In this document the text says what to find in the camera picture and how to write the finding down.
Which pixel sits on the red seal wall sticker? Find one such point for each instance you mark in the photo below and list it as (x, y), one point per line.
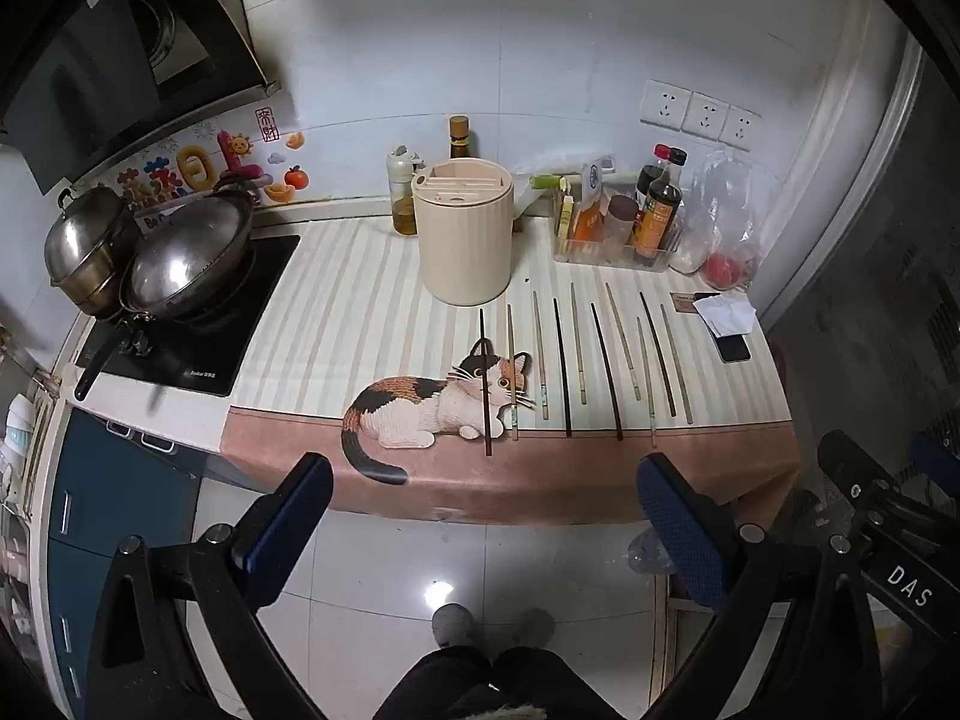
(267, 124)

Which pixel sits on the clear oil dispenser bottle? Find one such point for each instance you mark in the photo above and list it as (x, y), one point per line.
(403, 202)

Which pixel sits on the clear plastic organizer bin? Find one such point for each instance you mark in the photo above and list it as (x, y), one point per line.
(600, 255)

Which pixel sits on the black induction cooktop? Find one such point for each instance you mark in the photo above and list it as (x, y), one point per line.
(225, 349)

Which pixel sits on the cream cylindrical utensil holder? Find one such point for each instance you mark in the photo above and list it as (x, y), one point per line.
(465, 240)

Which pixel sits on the black range hood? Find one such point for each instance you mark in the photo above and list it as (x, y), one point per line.
(75, 75)

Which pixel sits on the black phone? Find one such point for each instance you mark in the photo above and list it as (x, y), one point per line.
(733, 349)

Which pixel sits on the dark bottle with red cap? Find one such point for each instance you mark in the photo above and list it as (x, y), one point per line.
(651, 172)

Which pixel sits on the row of chopsticks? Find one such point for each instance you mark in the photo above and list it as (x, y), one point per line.
(562, 367)

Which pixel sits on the clear plastic bag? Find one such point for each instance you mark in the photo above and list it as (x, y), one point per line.
(720, 202)

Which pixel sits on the small yellow tube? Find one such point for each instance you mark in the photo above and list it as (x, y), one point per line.
(568, 214)

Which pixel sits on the brown card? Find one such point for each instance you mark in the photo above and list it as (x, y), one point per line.
(682, 303)

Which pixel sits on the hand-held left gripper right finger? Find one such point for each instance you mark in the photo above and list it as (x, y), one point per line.
(675, 521)

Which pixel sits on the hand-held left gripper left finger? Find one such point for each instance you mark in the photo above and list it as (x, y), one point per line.
(291, 521)

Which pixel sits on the red tomato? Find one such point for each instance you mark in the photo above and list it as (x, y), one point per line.
(725, 271)

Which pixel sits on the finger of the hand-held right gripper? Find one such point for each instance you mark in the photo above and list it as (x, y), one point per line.
(934, 454)
(851, 469)

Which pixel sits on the white wall outlet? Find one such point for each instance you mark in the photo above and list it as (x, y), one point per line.
(666, 105)
(741, 129)
(707, 116)

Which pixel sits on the soy sauce bottle orange label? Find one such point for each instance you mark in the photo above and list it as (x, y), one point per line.
(658, 221)

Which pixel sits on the steel wok lid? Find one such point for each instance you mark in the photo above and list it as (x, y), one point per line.
(191, 255)

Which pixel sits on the brown lidded jar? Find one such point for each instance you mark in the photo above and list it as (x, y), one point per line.
(621, 221)

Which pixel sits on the white paper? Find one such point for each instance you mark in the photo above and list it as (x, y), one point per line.
(724, 313)

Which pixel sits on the colourful wall decal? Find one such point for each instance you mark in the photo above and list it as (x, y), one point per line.
(195, 165)

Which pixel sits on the grey slipper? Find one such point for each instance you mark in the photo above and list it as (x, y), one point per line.
(454, 624)
(534, 628)

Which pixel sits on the striped cat printed mat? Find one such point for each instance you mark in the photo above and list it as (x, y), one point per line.
(337, 315)

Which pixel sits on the dark bottle with gold cap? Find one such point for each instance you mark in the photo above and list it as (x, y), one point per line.
(460, 139)

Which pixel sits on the crumpled clear plastic bottle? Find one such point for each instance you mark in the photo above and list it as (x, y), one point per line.
(649, 551)

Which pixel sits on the stainless steel steamer pot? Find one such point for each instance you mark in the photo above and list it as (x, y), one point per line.
(90, 240)

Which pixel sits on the light wooden chopstick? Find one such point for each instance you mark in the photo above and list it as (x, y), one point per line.
(646, 382)

